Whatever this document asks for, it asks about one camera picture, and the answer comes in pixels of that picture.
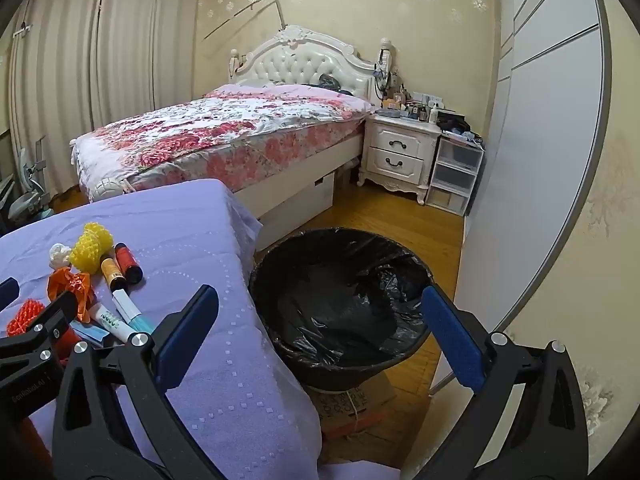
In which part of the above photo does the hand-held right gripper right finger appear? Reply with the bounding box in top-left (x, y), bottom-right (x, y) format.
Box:
top-left (421, 285), bottom-right (591, 480)

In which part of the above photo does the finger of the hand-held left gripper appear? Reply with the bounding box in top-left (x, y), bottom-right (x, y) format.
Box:
top-left (0, 289), bottom-right (92, 367)
top-left (0, 277), bottom-right (21, 308)

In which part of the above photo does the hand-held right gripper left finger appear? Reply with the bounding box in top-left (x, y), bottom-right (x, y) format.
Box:
top-left (52, 285), bottom-right (221, 480)

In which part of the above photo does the orange plastic wrapper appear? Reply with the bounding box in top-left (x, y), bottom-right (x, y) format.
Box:
top-left (46, 267), bottom-right (96, 322)

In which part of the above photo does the red foam fruit net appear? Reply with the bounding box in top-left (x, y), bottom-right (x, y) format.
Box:
top-left (6, 297), bottom-right (92, 367)

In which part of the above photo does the light blue packet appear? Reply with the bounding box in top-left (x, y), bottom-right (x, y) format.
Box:
top-left (70, 320), bottom-right (113, 348)

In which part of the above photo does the white tube with green print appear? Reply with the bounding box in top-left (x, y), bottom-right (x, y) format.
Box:
top-left (89, 304), bottom-right (136, 346)

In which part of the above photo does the white tissue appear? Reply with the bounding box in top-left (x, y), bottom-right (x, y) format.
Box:
top-left (48, 243), bottom-right (73, 270)

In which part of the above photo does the orange thread spool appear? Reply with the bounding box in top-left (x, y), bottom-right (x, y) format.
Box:
top-left (100, 257), bottom-right (127, 292)

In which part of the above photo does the white tube with teal end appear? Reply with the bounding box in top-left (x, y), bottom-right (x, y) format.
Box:
top-left (111, 289), bottom-right (156, 336)

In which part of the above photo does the yellow foam fruit net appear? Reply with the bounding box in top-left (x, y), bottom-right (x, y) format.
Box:
top-left (69, 222), bottom-right (115, 275)

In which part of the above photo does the red thread spool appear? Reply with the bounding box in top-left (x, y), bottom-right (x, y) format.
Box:
top-left (114, 242), bottom-right (144, 283)

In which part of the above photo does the black bin with black bag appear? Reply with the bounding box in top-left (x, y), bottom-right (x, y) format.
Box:
top-left (248, 227), bottom-right (435, 393)

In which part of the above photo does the purple cloth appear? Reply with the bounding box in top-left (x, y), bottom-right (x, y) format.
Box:
top-left (0, 178), bottom-right (401, 480)

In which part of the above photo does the cardboard box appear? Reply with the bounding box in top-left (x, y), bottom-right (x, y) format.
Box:
top-left (307, 370), bottom-right (398, 441)

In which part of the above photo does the red flat box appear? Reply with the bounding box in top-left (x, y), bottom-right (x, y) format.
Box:
top-left (322, 407), bottom-right (393, 443)

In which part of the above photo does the clear plastic drawer unit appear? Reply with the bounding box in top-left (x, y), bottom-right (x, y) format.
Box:
top-left (427, 135), bottom-right (485, 217)

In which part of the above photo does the white nightstand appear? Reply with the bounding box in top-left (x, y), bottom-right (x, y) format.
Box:
top-left (359, 110), bottom-right (443, 206)

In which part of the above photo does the beige curtain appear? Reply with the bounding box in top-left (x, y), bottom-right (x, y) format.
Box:
top-left (97, 0), bottom-right (201, 111)
top-left (10, 0), bottom-right (103, 201)

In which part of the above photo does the floral bedspread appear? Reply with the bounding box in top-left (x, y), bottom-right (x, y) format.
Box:
top-left (72, 84), bottom-right (376, 196)

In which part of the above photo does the pile of dark items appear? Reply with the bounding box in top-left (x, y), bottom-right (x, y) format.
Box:
top-left (435, 112), bottom-right (483, 148)

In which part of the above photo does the white sliding wardrobe door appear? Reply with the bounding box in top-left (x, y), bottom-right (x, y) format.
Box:
top-left (430, 0), bottom-right (613, 396)

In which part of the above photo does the cluster of small bottles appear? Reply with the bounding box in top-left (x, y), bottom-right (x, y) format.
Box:
top-left (375, 87), bottom-right (443, 123)

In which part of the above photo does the bed with floral cover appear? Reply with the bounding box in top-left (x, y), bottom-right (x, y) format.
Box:
top-left (72, 25), bottom-right (396, 256)

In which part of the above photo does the thin metal pole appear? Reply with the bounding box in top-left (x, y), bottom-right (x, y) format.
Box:
top-left (202, 0), bottom-right (288, 41)

